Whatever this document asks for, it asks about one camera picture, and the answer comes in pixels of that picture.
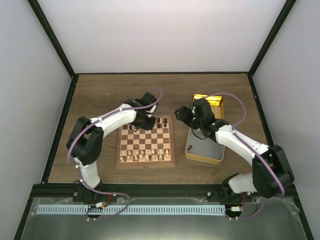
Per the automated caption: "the black enclosure frame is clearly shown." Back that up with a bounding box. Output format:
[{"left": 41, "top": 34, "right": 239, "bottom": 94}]
[{"left": 13, "top": 0, "right": 315, "bottom": 240}]

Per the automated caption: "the light blue slotted cable duct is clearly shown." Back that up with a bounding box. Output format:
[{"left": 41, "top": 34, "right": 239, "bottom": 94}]
[{"left": 36, "top": 204, "right": 226, "bottom": 216}]

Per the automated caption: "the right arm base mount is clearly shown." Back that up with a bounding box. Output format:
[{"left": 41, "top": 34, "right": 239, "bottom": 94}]
[{"left": 206, "top": 184, "right": 248, "bottom": 202}]

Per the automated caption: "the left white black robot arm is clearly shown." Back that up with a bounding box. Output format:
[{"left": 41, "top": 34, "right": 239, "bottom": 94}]
[{"left": 66, "top": 92, "right": 160, "bottom": 202}]

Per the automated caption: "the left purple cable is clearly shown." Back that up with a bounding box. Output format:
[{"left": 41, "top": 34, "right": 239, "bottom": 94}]
[{"left": 66, "top": 87, "right": 163, "bottom": 198}]

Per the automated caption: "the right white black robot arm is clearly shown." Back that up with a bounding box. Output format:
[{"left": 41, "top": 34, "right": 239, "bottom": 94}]
[{"left": 174, "top": 98, "right": 295, "bottom": 202}]

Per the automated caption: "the row of white chess pieces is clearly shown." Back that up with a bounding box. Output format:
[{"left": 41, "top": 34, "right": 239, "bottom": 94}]
[{"left": 118, "top": 149, "right": 173, "bottom": 163}]

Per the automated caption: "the black aluminium front rail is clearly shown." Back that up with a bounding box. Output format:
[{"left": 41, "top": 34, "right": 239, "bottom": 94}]
[{"left": 32, "top": 183, "right": 296, "bottom": 201}]

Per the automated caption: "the gold tin lid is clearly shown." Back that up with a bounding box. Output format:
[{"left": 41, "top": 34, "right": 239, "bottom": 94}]
[{"left": 192, "top": 93, "right": 225, "bottom": 119}]

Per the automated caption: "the gold tin box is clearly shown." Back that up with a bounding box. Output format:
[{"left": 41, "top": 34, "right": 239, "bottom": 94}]
[{"left": 185, "top": 129, "right": 225, "bottom": 165}]

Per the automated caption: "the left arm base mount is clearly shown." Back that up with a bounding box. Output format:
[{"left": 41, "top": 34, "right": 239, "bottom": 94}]
[{"left": 73, "top": 183, "right": 117, "bottom": 204}]

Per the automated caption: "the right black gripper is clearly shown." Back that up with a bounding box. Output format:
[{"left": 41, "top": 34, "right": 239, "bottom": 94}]
[{"left": 176, "top": 106, "right": 204, "bottom": 130}]

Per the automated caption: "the wooden chess board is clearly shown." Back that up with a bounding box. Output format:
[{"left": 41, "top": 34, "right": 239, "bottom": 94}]
[{"left": 115, "top": 115, "right": 176, "bottom": 169}]

